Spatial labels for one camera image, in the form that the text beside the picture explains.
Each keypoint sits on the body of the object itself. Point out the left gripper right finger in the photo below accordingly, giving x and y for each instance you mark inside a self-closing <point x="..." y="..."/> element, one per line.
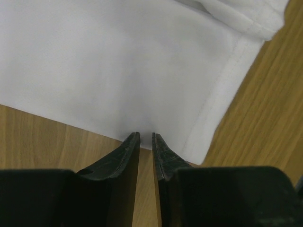
<point x="250" y="196"/>

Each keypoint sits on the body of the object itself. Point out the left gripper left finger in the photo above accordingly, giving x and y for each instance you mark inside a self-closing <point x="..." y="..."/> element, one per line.
<point x="100" y="195"/>

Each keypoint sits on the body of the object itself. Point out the white t shirt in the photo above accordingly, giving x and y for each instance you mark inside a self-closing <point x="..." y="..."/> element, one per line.
<point x="118" y="66"/>

